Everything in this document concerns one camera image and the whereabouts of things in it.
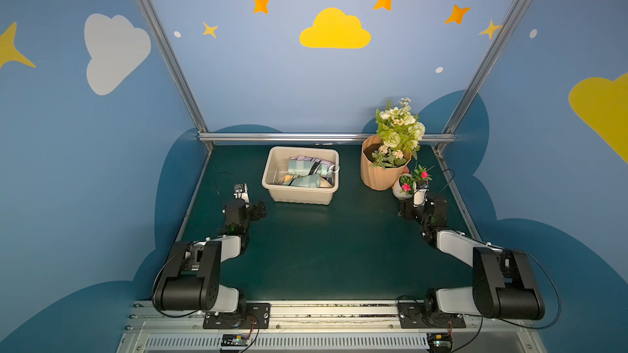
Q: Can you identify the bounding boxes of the mint green umbrella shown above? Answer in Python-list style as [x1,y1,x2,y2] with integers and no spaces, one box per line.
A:
[287,160,340,177]
[284,175,332,188]

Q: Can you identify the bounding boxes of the lilac purple umbrella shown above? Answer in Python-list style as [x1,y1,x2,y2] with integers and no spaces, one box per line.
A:
[291,155,335,168]

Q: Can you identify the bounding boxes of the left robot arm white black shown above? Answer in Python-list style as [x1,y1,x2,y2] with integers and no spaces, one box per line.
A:
[151,199,267,329]

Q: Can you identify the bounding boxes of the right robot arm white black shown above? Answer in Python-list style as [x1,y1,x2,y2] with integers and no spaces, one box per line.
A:
[398,198,546,328]

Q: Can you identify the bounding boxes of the beige plastic storage box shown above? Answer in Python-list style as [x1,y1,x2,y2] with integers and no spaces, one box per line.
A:
[262,146,340,205]

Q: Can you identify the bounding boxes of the small white pot pink flowers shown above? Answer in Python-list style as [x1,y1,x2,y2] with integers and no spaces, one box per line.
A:
[392,163,433,200]

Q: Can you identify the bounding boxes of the terracotta pot with white flowers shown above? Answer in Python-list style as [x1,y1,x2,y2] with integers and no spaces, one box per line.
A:
[360,97,426,192]

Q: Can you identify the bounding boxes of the left circuit board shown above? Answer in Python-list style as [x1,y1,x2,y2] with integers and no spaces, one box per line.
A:
[220,334,252,349]

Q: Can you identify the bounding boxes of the circuit board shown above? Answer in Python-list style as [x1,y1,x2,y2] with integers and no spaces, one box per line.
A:
[220,334,252,349]
[427,333,452,353]

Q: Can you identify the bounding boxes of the right circuit board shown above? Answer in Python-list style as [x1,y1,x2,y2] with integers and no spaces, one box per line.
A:
[427,333,452,353]

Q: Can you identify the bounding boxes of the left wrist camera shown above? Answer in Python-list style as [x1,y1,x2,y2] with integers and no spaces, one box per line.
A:
[234,183,250,204]

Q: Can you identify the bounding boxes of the aluminium frame back bar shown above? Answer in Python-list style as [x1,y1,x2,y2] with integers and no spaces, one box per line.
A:
[198,131,456,144]

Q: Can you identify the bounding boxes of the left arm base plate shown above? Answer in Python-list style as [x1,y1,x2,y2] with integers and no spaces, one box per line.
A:
[202,302,271,329]

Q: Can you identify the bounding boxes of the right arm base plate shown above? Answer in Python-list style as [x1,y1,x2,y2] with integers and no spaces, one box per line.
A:
[397,301,466,329]

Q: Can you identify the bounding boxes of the aluminium mounting rail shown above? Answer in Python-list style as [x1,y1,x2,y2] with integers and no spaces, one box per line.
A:
[118,298,546,352]

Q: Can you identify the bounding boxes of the aluminium frame right post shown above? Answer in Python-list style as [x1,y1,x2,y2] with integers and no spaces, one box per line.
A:
[435,0,533,156]

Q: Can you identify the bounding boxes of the aluminium frame post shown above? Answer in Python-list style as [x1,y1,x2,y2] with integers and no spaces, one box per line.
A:
[135,0,214,153]
[435,0,533,156]

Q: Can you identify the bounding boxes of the aluminium frame left post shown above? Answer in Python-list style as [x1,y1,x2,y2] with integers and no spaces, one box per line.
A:
[135,0,214,153]

